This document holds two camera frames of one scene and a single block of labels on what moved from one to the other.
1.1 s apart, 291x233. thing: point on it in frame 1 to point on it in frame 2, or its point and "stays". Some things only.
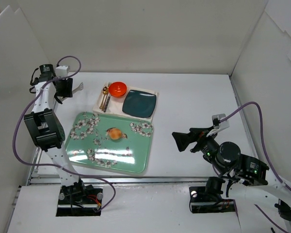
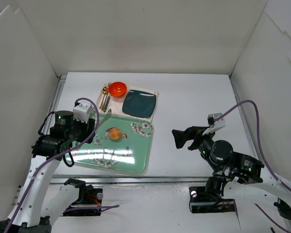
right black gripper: (195, 140) stays
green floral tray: (89, 144) stays
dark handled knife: (107, 103) stays
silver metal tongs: (79, 88) to (93, 112)
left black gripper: (63, 88) to (88, 127)
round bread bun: (115, 134) stays
